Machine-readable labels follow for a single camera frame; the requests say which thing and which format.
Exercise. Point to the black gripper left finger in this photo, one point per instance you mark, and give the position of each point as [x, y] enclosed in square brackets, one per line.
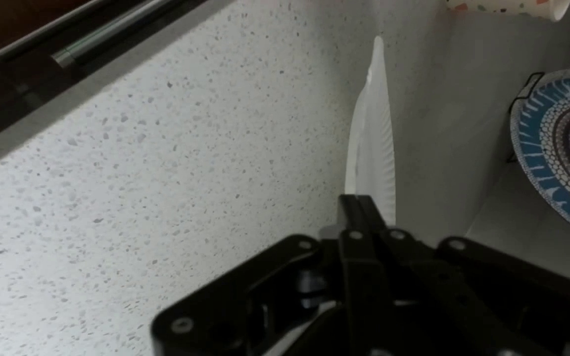
[370, 320]

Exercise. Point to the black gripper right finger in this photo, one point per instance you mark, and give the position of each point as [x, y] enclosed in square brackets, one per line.
[446, 292]

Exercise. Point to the white paper plate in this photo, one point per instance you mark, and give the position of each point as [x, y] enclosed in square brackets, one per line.
[370, 160]

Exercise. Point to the terrazzo patterned paper cup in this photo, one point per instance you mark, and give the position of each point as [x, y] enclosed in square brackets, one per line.
[551, 11]

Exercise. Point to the blue patterned decorative plate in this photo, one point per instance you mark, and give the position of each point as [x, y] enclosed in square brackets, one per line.
[541, 140]

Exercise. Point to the black plate stand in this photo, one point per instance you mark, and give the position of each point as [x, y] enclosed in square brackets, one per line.
[523, 96]

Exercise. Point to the dark lower drawer cabinet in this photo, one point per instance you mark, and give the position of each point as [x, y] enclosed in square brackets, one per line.
[48, 47]

